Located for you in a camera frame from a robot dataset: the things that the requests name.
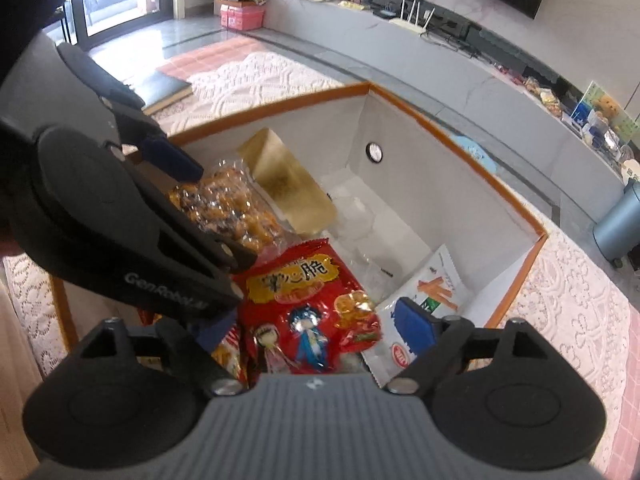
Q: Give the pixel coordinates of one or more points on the white router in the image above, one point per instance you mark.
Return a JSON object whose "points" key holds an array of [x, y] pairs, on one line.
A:
{"points": [[410, 22]]}

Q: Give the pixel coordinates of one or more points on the white lace tablecloth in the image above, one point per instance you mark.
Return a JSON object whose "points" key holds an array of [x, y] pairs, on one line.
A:
{"points": [[260, 80]]}

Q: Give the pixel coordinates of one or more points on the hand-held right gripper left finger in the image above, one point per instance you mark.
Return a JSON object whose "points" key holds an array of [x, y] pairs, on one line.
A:
{"points": [[212, 336]]}

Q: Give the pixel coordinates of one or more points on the clear bag of nuts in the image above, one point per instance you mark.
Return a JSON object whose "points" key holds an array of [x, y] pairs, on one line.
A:
{"points": [[285, 180]]}

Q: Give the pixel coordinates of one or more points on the white snack packet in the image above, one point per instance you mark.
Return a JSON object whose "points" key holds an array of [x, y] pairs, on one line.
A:
{"points": [[435, 275]]}

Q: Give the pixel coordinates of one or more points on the red cartoon snack bag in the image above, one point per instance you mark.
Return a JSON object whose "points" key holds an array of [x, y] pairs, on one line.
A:
{"points": [[300, 300]]}

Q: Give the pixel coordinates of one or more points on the black notebook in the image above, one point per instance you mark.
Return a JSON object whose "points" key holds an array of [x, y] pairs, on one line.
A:
{"points": [[167, 90]]}

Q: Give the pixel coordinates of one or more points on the orange cardboard box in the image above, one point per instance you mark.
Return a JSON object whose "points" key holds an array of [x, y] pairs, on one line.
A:
{"points": [[425, 170]]}

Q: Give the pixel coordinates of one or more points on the clear plastic wrapper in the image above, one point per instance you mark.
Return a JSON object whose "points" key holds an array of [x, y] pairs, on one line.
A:
{"points": [[355, 220]]}

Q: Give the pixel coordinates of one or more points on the teddy bear gift set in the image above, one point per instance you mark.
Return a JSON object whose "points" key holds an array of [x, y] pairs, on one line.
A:
{"points": [[607, 110]]}

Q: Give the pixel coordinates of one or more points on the red fries snack bag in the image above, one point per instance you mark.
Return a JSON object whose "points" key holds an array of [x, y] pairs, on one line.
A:
{"points": [[229, 352]]}

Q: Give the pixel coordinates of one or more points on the white marble television cabinet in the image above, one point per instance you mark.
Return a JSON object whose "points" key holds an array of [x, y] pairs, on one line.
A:
{"points": [[400, 60]]}

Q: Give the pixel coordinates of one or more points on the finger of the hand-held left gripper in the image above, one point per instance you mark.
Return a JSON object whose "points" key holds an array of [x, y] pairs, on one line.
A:
{"points": [[210, 245], [170, 157]]}

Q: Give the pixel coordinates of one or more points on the glass sliding door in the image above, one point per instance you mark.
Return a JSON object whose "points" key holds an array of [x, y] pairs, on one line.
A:
{"points": [[115, 0]]}

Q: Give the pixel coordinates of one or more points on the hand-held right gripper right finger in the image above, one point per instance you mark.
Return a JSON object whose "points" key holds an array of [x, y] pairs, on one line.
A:
{"points": [[412, 325]]}

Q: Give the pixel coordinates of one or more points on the light blue round object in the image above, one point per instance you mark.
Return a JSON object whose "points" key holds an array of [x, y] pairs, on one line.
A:
{"points": [[472, 154]]}

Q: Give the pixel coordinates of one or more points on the pink storage box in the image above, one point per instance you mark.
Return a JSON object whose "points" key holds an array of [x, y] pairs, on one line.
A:
{"points": [[242, 16]]}

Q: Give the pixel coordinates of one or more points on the pile of yellow snack packets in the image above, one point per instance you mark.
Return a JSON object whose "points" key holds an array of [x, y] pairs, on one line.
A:
{"points": [[542, 95]]}

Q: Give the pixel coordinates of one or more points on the cream cloth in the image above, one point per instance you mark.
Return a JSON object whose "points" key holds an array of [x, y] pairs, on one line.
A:
{"points": [[17, 385]]}

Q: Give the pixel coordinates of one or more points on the blue-grey trash can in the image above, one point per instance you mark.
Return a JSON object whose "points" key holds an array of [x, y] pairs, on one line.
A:
{"points": [[620, 230]]}

